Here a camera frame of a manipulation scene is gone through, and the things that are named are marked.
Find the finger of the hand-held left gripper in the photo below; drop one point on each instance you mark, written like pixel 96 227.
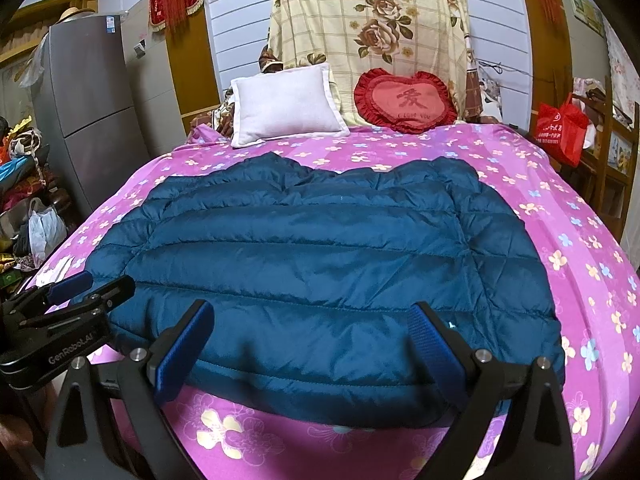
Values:
pixel 112 292
pixel 72 285

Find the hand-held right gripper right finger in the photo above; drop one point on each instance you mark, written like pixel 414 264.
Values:
pixel 430 350

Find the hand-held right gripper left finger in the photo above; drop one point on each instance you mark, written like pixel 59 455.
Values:
pixel 182 355

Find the teal down jacket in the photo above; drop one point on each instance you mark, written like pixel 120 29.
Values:
pixel 310 260

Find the pile of colourful clothes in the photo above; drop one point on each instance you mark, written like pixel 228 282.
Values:
pixel 20 170

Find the white cloth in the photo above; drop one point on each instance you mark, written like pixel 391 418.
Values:
pixel 55 270

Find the white plastic bag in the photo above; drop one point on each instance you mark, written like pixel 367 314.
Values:
pixel 47 230

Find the pink floral bedsheet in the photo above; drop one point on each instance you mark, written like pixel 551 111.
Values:
pixel 575 260

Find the grey refrigerator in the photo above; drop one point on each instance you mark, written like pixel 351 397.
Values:
pixel 90 85

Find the clear plastic bag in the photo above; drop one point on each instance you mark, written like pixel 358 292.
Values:
pixel 35 65

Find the brown wooden panel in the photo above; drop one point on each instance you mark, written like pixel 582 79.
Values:
pixel 545 60
pixel 192 70

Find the red heart cushion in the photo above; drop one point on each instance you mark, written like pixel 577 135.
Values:
pixel 405 102

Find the white pillow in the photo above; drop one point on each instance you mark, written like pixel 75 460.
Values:
pixel 285 105

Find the red shopping bag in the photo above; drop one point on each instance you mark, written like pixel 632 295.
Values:
pixel 562 130

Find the wooden chair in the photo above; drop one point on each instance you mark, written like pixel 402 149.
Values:
pixel 607 160

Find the straw hat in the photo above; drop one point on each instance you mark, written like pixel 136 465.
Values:
pixel 75 14

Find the cream rose print quilt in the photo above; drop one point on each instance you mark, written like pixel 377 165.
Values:
pixel 350 20

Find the floral curtain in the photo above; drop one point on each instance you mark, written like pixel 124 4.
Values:
pixel 622 70

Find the framed wall picture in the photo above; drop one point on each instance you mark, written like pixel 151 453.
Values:
pixel 587 10

